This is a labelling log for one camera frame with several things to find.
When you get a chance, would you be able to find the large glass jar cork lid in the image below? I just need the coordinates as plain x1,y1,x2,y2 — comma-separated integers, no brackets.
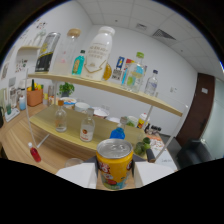
53,28,82,76

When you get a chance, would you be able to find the brown door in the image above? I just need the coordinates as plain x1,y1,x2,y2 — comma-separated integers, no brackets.
175,72,216,148

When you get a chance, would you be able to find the green potted plant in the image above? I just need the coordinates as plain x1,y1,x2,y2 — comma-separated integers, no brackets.
58,81,75,98

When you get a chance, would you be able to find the patterned bowl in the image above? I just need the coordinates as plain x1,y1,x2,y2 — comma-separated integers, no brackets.
91,106,110,119

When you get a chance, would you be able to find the amber liquid bottle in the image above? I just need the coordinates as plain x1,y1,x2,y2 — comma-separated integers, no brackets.
102,63,113,82

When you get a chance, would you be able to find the blue liquid bottle silver cap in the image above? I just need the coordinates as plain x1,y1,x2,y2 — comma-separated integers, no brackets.
109,116,129,140

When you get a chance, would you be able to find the blue wall poster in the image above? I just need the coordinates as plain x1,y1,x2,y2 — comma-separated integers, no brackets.
111,55,126,81

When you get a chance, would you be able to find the ceiling air vent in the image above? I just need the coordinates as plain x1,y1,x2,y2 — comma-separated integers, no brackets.
152,28,177,41

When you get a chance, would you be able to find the black chair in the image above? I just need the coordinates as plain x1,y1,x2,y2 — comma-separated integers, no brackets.
175,139,214,171

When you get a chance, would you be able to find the clear bottle red label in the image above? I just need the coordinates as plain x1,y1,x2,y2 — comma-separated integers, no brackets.
79,107,96,143

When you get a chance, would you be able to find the tall black and white can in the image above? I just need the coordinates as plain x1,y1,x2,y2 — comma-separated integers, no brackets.
34,31,62,74

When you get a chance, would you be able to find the wooden wall shelf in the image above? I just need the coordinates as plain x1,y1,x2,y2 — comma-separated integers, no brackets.
16,45,42,63

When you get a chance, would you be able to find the white and blue bottle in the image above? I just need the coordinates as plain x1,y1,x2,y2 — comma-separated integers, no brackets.
18,94,27,112

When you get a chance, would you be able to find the green mug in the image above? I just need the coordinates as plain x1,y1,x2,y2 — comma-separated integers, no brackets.
126,115,139,128

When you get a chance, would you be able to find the small red liquid bottle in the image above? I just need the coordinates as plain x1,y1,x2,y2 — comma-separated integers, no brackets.
27,142,43,164

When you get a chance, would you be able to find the large white bottle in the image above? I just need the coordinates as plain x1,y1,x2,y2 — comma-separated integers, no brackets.
80,25,116,82

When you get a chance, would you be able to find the glass jar of limes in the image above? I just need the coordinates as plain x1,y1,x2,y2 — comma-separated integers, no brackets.
133,136,152,157

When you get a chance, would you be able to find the teal liquid bottle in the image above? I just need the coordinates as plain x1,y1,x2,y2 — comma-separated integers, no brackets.
71,49,86,77

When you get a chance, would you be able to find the blue printed tub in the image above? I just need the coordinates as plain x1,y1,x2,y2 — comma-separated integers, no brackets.
61,96,78,109

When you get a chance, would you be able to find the blue liquid bottle yellow cap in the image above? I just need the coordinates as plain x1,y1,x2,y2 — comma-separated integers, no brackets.
121,64,134,87

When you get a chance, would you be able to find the clear bottle blue cap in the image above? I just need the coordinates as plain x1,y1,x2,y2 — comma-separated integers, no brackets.
144,69,159,97

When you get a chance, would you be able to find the orange container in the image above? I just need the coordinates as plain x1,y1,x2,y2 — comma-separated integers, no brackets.
26,87,44,108

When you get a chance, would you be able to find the two-tier wooden shelf rack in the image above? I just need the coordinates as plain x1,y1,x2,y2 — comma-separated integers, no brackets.
24,71,189,164

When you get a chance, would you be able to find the dark cylindrical bottle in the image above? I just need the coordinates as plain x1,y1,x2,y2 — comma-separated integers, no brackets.
145,148,157,164

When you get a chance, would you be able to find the white tray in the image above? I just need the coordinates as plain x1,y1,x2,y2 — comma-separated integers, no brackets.
4,107,21,123

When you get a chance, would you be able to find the white booklet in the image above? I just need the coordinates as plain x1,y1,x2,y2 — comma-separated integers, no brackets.
151,134,179,171

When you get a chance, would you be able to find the yellow drink can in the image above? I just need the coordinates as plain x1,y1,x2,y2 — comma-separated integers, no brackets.
95,138,134,191

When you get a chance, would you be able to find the white bowl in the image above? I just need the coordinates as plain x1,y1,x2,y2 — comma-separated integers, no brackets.
74,101,91,114

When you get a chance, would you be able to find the white container red lid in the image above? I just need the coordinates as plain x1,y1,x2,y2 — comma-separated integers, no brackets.
137,112,149,130

